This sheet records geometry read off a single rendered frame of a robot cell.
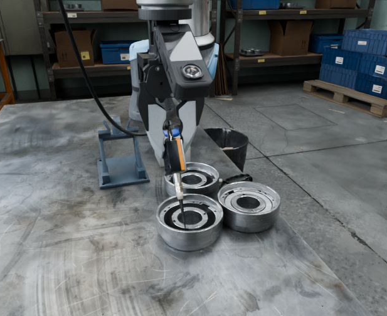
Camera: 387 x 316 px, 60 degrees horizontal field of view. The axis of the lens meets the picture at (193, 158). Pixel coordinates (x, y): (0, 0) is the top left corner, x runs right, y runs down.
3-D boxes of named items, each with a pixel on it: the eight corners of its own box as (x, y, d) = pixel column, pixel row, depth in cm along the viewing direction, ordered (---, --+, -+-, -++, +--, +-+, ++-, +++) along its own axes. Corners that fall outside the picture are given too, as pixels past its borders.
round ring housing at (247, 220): (290, 219, 58) (293, 199, 56) (248, 244, 52) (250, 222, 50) (245, 194, 65) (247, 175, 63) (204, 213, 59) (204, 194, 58)
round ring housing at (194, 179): (169, 210, 60) (169, 191, 58) (160, 182, 69) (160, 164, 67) (226, 203, 62) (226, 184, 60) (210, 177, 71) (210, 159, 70)
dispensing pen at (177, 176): (179, 231, 48) (160, 118, 50) (173, 230, 52) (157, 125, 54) (193, 228, 48) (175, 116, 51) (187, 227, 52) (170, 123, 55)
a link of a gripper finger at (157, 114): (157, 146, 57) (160, 92, 53) (165, 161, 51) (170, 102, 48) (138, 147, 56) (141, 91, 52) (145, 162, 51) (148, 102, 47)
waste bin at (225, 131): (253, 212, 198) (259, 145, 179) (198, 222, 189) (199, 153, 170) (231, 184, 227) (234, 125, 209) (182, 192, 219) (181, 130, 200)
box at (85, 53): (101, 65, 375) (97, 29, 359) (54, 68, 359) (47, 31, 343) (96, 59, 409) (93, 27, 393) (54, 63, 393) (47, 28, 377)
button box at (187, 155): (190, 163, 77) (190, 143, 75) (160, 167, 75) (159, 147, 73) (182, 149, 84) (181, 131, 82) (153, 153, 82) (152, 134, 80)
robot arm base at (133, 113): (126, 109, 114) (123, 79, 110) (169, 105, 118) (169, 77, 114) (132, 123, 101) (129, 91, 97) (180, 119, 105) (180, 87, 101)
